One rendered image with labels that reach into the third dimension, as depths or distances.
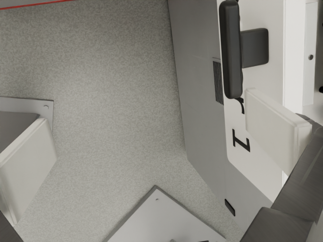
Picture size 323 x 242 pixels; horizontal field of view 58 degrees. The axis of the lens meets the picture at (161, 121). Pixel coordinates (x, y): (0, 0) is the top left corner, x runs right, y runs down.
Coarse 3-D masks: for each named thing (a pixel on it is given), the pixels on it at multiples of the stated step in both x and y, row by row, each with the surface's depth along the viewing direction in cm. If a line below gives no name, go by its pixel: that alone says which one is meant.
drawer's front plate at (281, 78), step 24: (240, 0) 25; (264, 0) 22; (288, 0) 20; (240, 24) 26; (264, 24) 23; (288, 24) 20; (288, 48) 21; (264, 72) 24; (288, 72) 22; (288, 96) 22; (240, 120) 30; (240, 168) 33; (264, 168) 27; (264, 192) 28
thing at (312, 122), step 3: (297, 114) 16; (300, 114) 16; (303, 117) 15; (306, 117) 15; (306, 120) 15; (309, 120) 15; (312, 120) 15; (312, 123) 14; (315, 123) 14; (318, 123) 14; (312, 126) 14; (315, 126) 14; (318, 126) 14; (321, 126) 14; (312, 129) 14; (315, 129) 14; (312, 132) 13
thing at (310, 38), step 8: (312, 8) 29; (312, 16) 30; (312, 24) 30; (312, 32) 30; (304, 40) 30; (312, 40) 30; (304, 48) 31; (312, 48) 31; (304, 56) 31; (312, 56) 31; (304, 64) 31; (312, 64) 31; (304, 72) 31; (312, 72) 32; (304, 80) 32; (312, 80) 32; (304, 88) 32; (312, 88) 32; (304, 96) 32; (312, 96) 33; (304, 104) 33
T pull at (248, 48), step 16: (224, 0) 21; (224, 16) 21; (224, 32) 22; (240, 32) 22; (256, 32) 22; (224, 48) 22; (240, 48) 22; (256, 48) 22; (224, 64) 23; (240, 64) 22; (256, 64) 23; (224, 80) 23; (240, 80) 23; (240, 96) 23
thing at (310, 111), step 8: (312, 0) 30; (320, 0) 31; (320, 8) 31; (320, 16) 31; (320, 24) 31; (320, 32) 32; (320, 40) 32; (320, 48) 32; (320, 56) 33; (320, 64) 33; (320, 72) 33; (320, 80) 34; (320, 96) 34; (312, 104) 34; (320, 104) 35; (304, 112) 35; (312, 112) 35; (320, 112) 35; (320, 120) 35
